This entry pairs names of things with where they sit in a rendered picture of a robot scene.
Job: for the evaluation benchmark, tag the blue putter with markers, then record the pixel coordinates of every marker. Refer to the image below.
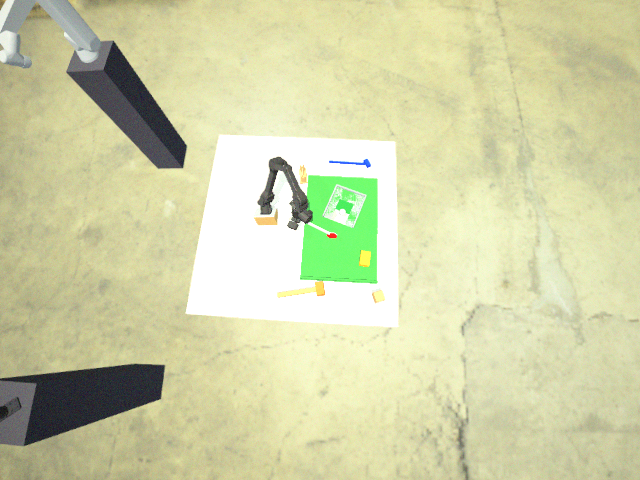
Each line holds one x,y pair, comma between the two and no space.
366,162

